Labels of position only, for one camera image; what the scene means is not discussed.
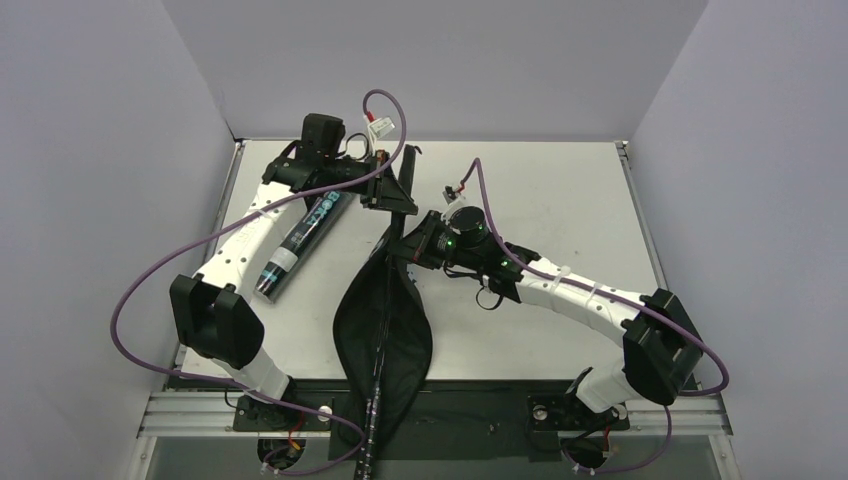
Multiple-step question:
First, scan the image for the black shuttlecock tube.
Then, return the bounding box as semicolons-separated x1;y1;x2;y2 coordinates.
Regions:
254;191;356;303

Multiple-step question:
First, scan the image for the black racket bag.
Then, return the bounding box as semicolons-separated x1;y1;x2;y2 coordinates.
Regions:
332;212;433;459

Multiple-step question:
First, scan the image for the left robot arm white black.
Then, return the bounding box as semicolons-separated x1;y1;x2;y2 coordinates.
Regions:
169;113;417;430

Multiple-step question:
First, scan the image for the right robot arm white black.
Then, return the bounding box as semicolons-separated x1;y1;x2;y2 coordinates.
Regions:
391;207;703;429

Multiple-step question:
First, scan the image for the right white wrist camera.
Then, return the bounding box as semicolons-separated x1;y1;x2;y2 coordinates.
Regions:
443;186;467;218

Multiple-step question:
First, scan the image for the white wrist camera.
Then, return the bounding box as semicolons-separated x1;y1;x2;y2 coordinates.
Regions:
366;113;396;140
443;186;467;218

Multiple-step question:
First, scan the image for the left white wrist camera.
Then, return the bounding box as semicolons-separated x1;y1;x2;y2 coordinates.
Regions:
366;113;396;140

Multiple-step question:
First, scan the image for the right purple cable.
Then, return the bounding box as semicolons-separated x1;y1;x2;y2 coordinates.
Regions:
443;157;731;476

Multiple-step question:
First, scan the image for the purple cable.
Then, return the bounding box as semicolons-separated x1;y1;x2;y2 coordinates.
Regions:
443;157;731;476
109;89;408;477

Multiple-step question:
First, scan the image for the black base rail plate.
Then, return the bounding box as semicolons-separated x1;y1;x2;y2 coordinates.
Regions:
231;380;630;462

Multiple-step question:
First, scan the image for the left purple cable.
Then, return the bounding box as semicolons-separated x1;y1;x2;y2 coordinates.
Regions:
109;89;408;477

